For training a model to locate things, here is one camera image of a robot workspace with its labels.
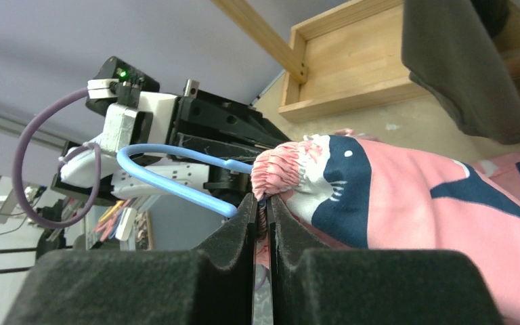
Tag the pink patterned shorts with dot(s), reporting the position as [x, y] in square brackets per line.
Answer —
[353, 190]

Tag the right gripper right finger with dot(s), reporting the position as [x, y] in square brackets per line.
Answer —
[313, 283]

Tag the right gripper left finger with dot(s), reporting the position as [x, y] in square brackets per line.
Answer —
[212, 283]

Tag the dark green shorts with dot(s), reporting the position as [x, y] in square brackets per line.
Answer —
[447, 46]

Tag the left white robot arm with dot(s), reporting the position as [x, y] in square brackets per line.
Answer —
[85, 171]

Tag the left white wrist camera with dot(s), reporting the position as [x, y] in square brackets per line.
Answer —
[136, 117]

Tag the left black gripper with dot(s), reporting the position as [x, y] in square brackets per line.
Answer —
[214, 125]

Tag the wooden clothes rack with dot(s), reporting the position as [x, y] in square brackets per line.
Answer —
[346, 58]

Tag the blue wire hanger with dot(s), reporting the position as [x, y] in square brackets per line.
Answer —
[209, 202]

